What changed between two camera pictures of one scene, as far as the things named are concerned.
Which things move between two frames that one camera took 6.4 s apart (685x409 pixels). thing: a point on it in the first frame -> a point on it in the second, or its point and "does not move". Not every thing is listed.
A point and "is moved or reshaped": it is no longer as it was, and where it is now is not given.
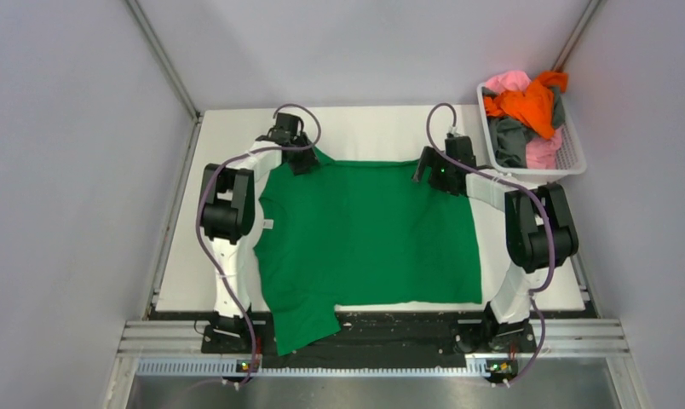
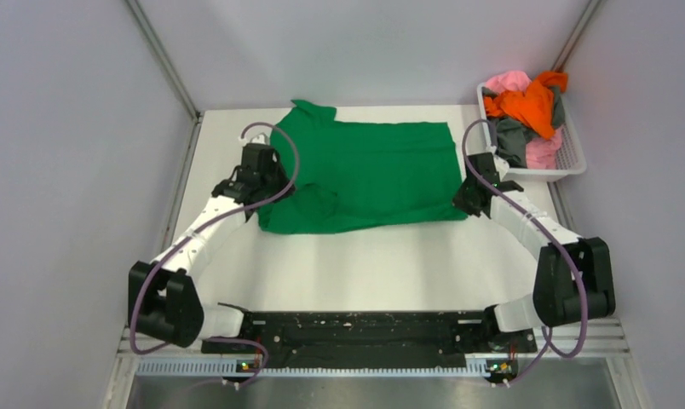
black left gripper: (309, 158) -> (277, 165)
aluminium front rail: (187, 336) does not move
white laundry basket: (569, 158) does not move
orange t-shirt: (533, 102) does not move
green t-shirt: (342, 233) is moved or reshaped
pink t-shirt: (539, 154) does not move
